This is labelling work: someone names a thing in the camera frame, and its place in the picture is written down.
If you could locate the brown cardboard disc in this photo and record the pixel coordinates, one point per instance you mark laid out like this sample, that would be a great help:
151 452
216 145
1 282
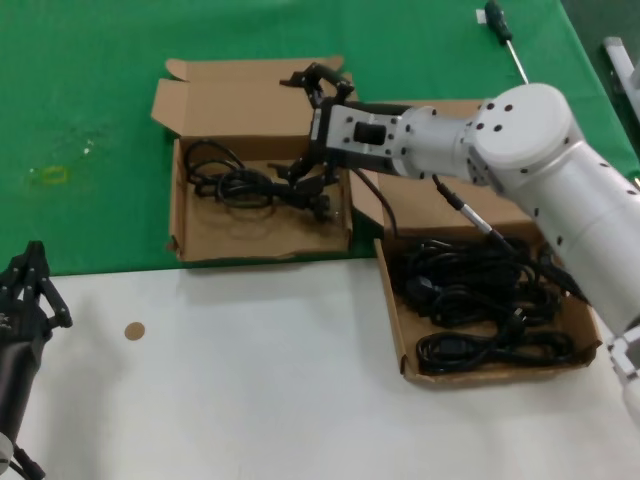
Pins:
134 331

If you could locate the small white object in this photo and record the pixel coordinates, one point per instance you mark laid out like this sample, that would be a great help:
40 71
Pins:
636 183

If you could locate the green table cloth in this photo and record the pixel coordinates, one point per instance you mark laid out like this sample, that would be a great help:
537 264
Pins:
100 75

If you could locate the larger open cardboard box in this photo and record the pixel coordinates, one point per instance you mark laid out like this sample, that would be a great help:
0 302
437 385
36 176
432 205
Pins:
392 310

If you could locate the smaller open cardboard box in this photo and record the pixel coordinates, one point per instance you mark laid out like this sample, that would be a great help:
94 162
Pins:
260 235

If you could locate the grey aluminium profile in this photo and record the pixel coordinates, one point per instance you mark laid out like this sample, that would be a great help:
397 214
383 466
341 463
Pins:
617 55

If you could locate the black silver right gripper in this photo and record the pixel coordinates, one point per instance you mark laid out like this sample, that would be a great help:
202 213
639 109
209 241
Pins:
345 135

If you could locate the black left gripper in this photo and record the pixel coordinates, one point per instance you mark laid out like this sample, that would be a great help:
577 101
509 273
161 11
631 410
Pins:
22 322

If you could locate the small white paper tag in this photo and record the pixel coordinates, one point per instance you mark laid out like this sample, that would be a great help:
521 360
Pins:
480 17

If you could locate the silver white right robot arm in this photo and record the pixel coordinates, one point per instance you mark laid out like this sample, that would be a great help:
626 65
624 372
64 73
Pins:
525 125

